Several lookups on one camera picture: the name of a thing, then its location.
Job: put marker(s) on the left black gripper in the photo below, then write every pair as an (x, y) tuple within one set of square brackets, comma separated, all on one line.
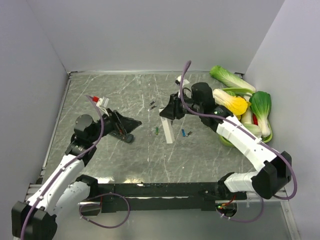
[(116, 119)]

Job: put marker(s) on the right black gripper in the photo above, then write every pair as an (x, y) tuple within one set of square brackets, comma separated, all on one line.
[(172, 111)]

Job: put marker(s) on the white slim remote control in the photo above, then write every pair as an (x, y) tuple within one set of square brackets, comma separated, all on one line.
[(168, 130)]

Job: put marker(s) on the black TV remote control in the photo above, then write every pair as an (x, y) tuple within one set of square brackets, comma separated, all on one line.
[(125, 137)]

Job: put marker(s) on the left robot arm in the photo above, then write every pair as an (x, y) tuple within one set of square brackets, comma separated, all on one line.
[(37, 217)]

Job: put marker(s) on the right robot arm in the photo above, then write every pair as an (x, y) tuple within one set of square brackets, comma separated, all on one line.
[(272, 169)]

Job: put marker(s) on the napa cabbage on table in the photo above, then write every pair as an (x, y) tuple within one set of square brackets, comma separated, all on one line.
[(229, 79)]

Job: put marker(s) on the green plastic basket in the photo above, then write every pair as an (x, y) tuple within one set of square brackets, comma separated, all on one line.
[(246, 94)]

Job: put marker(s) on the yellow white cabbage toy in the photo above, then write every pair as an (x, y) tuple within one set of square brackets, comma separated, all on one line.
[(236, 104)]

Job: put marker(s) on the white radish toy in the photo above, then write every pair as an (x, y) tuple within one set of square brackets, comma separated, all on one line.
[(247, 117)]

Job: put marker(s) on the red pepper toy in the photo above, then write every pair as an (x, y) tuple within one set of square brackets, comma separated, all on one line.
[(254, 118)]

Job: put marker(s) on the light green cabbage front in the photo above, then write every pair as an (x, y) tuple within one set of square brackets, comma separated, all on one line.
[(254, 129)]

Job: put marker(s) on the dark green bok choy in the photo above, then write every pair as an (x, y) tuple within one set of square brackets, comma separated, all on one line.
[(261, 105)]

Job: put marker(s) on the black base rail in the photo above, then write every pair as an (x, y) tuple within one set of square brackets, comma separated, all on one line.
[(115, 197)]

